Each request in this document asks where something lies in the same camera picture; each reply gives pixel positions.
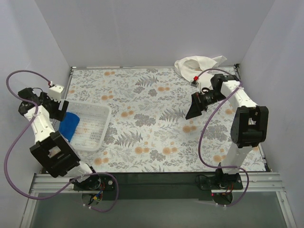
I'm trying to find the blue microfiber towel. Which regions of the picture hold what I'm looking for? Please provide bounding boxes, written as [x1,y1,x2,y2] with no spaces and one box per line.
[59,112,80,142]

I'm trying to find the white towel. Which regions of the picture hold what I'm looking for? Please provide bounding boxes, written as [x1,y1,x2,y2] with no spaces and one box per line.
[174,56,227,82]

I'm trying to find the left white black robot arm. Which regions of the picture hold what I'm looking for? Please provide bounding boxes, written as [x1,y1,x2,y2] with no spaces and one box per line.
[18,85,101,190]

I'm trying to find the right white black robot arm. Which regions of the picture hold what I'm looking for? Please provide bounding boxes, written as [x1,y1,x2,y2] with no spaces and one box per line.
[186,74,269,190]

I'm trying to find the white perforated plastic basket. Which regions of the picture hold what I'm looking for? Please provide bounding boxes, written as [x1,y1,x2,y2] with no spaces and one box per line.
[51,99,112,152]

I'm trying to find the floral patterned table mat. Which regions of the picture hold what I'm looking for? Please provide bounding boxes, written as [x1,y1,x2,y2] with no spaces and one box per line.
[46,66,271,173]

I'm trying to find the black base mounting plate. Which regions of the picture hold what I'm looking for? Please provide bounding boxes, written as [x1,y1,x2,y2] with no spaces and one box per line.
[73,171,243,200]

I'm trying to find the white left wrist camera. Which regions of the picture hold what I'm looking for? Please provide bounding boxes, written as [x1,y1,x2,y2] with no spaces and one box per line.
[47,84,64,102]

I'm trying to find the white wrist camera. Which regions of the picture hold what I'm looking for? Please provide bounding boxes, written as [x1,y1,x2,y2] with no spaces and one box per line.
[47,84,64,102]
[190,76,199,87]

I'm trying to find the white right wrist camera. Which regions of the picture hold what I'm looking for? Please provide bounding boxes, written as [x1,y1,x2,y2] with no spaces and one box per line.
[190,76,199,87]

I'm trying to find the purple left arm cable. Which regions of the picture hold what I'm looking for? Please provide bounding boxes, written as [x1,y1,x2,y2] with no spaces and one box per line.
[5,70,119,213]

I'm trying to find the aluminium frame rail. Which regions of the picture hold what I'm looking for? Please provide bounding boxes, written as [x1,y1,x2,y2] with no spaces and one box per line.
[21,172,296,228]

